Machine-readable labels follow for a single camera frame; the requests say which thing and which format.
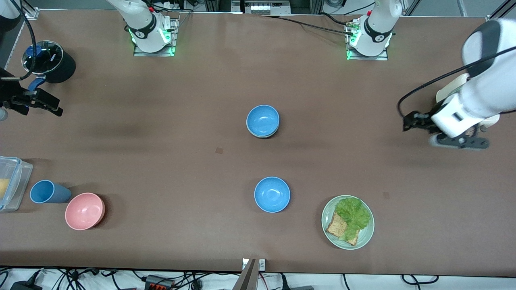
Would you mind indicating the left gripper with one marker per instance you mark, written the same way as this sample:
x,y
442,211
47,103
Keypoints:
x,y
424,120

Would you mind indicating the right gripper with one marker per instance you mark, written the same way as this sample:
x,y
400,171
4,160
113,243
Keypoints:
x,y
11,97

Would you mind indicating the blue bowl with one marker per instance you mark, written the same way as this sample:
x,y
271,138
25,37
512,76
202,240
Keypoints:
x,y
272,194
263,120

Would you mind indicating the green bowl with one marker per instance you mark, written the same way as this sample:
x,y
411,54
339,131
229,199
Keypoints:
x,y
263,136

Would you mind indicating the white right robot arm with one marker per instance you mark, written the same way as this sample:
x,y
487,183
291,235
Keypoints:
x,y
141,20

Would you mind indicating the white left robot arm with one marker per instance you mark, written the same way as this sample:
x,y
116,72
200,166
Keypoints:
x,y
496,76

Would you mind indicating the pink bowl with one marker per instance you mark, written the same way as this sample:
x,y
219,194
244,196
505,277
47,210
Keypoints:
x,y
84,211

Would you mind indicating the cream toaster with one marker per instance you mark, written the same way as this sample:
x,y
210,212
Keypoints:
x,y
445,94

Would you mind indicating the glass lid blue knob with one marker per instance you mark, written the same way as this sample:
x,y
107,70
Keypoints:
x,y
42,56

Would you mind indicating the clear plastic container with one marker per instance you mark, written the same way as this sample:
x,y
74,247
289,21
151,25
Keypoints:
x,y
18,181

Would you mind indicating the blue cup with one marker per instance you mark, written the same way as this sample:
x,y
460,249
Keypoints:
x,y
48,192

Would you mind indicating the yellow food piece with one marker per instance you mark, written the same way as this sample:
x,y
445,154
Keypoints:
x,y
3,188

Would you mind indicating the green lettuce leaf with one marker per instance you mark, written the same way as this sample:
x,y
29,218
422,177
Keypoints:
x,y
354,213

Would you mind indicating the green plate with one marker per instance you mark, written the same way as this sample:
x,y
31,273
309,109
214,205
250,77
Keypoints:
x,y
365,237

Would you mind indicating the brown bread slice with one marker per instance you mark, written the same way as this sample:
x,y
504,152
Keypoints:
x,y
336,227

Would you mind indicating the black power adapter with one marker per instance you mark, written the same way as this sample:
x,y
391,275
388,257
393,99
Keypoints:
x,y
26,286

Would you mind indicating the silver control box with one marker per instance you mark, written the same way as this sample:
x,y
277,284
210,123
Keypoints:
x,y
262,7

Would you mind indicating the black red power strip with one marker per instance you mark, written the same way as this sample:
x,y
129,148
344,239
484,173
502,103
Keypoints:
x,y
159,282

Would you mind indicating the grey metal bar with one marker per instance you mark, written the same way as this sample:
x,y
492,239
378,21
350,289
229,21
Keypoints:
x,y
246,278

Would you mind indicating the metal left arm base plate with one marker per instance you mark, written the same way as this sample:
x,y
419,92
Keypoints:
x,y
367,57

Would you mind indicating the aluminium frame profile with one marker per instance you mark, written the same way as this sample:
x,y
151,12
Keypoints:
x,y
28,10
502,10

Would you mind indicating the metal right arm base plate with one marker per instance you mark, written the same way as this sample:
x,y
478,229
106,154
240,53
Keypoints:
x,y
155,52

